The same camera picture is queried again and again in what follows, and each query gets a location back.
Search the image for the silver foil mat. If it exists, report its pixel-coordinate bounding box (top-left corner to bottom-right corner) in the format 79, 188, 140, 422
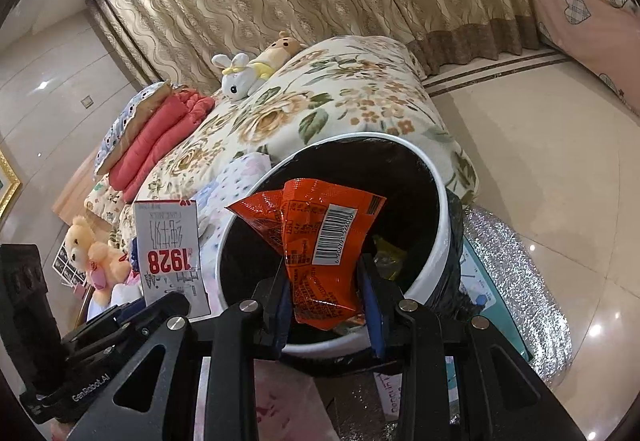
462, 204, 573, 387

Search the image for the blue dotted pillow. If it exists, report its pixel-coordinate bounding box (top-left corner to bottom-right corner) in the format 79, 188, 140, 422
94, 81, 173, 174

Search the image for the cream teddy bear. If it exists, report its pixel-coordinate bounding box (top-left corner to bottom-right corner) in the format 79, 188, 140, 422
66, 216, 132, 307

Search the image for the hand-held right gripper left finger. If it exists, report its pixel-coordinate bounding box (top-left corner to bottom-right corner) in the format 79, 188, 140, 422
75, 271, 292, 441

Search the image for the teal flat box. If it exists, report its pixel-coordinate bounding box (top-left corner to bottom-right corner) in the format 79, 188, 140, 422
457, 236, 531, 362

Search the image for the white rabbit plush toy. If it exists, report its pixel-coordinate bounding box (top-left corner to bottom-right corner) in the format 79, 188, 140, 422
211, 52, 268, 98

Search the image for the pink heart print sheet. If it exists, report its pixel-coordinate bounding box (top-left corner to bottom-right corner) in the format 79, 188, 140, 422
510, 0, 640, 117

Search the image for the black white photo sheet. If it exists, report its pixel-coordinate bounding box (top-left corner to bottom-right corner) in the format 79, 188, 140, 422
52, 241, 86, 289

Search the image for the white handwritten paper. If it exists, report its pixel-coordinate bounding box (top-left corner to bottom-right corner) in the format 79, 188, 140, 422
372, 368, 411, 417

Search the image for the orange snack wrapper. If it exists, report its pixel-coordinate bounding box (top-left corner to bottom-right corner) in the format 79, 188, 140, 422
225, 178, 387, 329

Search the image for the white round trash bin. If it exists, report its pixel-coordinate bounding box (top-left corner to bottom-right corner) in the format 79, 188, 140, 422
214, 132, 453, 356

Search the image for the yellow snack packet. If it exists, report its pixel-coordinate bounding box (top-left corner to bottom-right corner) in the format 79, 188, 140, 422
372, 236, 408, 279

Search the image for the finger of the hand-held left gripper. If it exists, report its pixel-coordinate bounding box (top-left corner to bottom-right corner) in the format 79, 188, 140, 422
100, 292, 192, 347

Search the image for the white red milk carton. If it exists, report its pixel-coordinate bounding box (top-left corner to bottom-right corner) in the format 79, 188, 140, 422
132, 198, 211, 322

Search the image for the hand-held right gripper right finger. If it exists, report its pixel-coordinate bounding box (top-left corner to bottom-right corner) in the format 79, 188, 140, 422
356, 253, 586, 441

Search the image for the pink blue floral blanket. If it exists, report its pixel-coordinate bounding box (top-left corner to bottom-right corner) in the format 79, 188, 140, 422
192, 152, 273, 267

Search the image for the black bin liner bag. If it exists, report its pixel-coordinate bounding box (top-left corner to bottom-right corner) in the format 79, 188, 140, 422
217, 141, 481, 322

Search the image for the floral cream quilt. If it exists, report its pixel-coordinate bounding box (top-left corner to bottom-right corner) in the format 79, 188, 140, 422
85, 35, 478, 267

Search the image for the red folded quilt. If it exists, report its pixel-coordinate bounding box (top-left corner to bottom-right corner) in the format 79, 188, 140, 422
108, 90, 217, 204

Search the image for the tan bear plush toy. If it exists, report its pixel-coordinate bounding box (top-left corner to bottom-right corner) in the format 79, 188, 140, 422
247, 31, 308, 81

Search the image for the gold picture frame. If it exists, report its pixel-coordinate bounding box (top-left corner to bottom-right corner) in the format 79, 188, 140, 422
0, 146, 23, 222

